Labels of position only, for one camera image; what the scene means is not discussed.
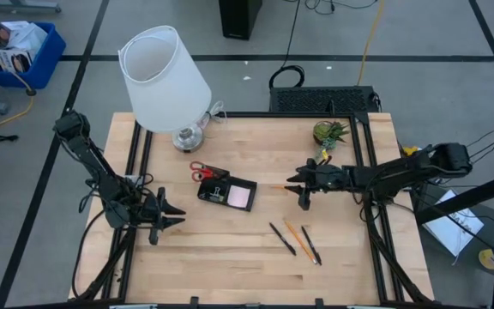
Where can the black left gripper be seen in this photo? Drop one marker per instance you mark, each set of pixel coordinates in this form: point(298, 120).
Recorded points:
point(154, 214)

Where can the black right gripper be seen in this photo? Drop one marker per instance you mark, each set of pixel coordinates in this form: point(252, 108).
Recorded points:
point(330, 178)

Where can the orange pencil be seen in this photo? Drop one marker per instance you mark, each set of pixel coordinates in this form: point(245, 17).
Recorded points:
point(278, 187)
point(300, 242)

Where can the plain black pen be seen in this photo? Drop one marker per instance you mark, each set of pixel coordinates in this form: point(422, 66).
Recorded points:
point(311, 245)
point(282, 238)

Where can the pink sticky note pad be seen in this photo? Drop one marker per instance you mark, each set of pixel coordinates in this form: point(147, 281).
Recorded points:
point(238, 197)

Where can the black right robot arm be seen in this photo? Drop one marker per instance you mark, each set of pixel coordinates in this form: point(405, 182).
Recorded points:
point(401, 173)

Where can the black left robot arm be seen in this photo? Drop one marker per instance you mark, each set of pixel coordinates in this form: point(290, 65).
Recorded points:
point(97, 167)

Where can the black mesh desk organizer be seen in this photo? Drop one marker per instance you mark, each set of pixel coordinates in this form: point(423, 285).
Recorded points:
point(223, 184)

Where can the potted green succulent plant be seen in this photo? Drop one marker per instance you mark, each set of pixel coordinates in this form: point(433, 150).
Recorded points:
point(325, 132)

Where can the black mesh computer case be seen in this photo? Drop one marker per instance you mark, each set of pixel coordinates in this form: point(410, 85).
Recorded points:
point(322, 99)

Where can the white shade table lamp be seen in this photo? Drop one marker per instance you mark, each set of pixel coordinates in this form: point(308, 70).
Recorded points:
point(165, 77)

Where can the white paper sheet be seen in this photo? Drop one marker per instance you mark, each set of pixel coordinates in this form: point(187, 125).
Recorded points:
point(455, 227)

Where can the black diagonal beam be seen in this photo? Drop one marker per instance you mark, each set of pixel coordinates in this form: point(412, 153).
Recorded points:
point(470, 197)

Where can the black computer tower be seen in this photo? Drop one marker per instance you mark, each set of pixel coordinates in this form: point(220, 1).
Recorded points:
point(239, 19)

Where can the dark side table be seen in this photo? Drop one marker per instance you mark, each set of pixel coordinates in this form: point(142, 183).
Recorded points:
point(487, 210)

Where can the blue plastic bin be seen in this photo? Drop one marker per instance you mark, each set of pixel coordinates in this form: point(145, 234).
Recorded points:
point(45, 64)

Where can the printed cardboard box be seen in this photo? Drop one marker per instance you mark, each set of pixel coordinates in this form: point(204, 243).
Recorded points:
point(13, 60)

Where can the white cardboard box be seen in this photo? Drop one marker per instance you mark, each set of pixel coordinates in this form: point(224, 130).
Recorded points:
point(24, 36)

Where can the black aluminium table frame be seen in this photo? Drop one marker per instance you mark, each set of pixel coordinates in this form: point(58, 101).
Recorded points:
point(281, 114)

